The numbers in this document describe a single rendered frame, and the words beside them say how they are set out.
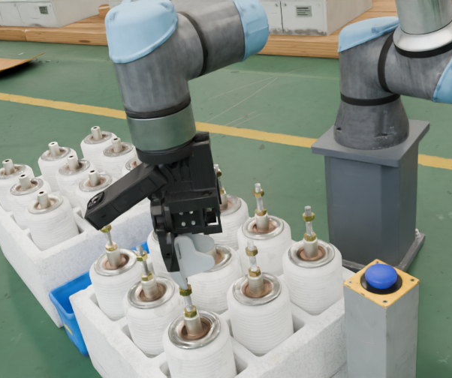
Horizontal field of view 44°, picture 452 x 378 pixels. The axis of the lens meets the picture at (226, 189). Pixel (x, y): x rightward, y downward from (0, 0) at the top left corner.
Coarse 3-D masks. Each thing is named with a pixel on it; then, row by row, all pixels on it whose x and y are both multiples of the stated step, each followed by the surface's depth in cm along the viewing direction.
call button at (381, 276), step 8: (376, 264) 74; (384, 264) 73; (368, 272) 72; (376, 272) 72; (384, 272) 72; (392, 272) 72; (368, 280) 72; (376, 280) 71; (384, 280) 71; (392, 280) 71; (384, 288) 71
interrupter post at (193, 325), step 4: (184, 316) 77; (196, 316) 77; (188, 320) 77; (192, 320) 77; (196, 320) 77; (188, 324) 77; (192, 324) 77; (196, 324) 77; (200, 324) 78; (188, 328) 78; (192, 328) 77; (196, 328) 77; (200, 328) 78; (188, 332) 78; (192, 332) 78; (196, 332) 78
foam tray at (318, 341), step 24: (240, 264) 106; (96, 312) 96; (336, 312) 88; (96, 336) 96; (120, 336) 90; (312, 336) 84; (336, 336) 88; (96, 360) 104; (120, 360) 89; (144, 360) 85; (240, 360) 83; (264, 360) 82; (288, 360) 82; (312, 360) 86; (336, 360) 91
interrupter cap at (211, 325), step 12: (204, 312) 81; (180, 324) 80; (204, 324) 80; (216, 324) 79; (168, 336) 78; (180, 336) 78; (192, 336) 78; (204, 336) 77; (216, 336) 77; (180, 348) 76; (192, 348) 75
